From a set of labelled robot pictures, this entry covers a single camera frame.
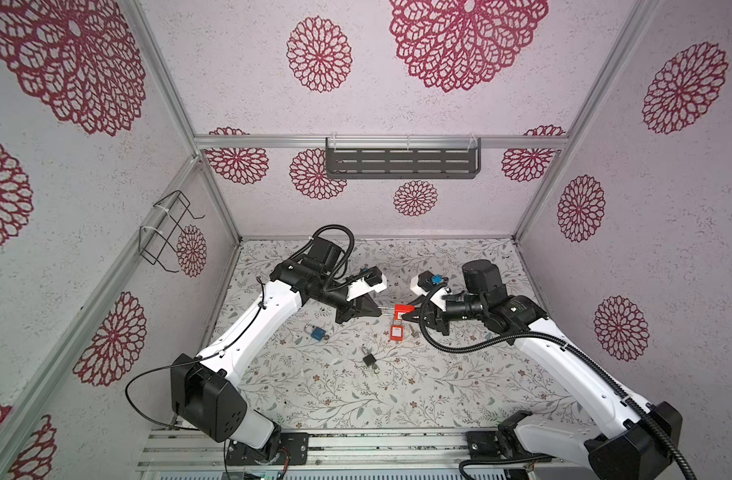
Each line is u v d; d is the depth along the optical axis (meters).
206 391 0.40
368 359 0.89
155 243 0.76
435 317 0.61
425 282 0.57
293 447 0.75
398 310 0.67
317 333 0.94
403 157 0.95
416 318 0.69
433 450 0.76
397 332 0.95
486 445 0.73
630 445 0.37
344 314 0.64
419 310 0.69
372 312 0.68
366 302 0.65
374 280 0.60
